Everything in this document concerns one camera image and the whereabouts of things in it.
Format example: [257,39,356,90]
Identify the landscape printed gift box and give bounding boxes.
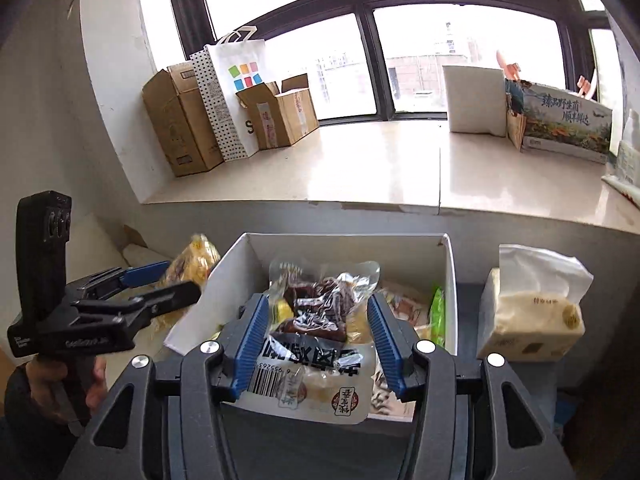
[505,79,613,163]

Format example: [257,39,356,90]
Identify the white bag with coloured squares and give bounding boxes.
[205,25,278,153]

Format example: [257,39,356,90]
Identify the white foam box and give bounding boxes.
[442,65,508,138]

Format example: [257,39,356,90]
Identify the black window frame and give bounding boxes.
[165,0,621,122]

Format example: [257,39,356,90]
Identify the soft tissue pack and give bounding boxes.
[476,244,594,363]

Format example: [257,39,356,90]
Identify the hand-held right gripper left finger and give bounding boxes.
[62,292,271,480]

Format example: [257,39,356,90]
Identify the yellow snack packet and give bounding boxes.
[150,234,222,331]

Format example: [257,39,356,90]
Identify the green snack packet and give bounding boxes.
[429,285,447,347]

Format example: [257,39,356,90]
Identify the white cardboard box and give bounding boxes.
[165,232,458,436]

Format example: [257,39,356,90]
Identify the person's left hand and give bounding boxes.
[25,355,108,421]

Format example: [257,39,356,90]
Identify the marble window sill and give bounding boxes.
[142,119,640,235]

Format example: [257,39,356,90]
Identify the tall brown cardboard box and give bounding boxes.
[142,62,224,177]

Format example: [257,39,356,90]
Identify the white plastic bottle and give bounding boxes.
[617,110,640,186]

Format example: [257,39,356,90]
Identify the small open cardboard box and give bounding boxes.
[235,74,321,150]

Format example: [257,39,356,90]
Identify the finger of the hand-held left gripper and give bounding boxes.
[75,280,202,331]
[75,260,171,301]

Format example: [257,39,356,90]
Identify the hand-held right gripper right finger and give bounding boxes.
[366,290,576,480]

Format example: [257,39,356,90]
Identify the polka dot paper bag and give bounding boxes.
[190,46,248,162]

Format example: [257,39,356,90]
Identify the white tube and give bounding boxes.
[601,174,640,202]

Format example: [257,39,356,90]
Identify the clear meat snack packet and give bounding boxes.
[235,259,381,426]

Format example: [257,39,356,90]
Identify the pink snack packet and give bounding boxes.
[377,282,433,328]

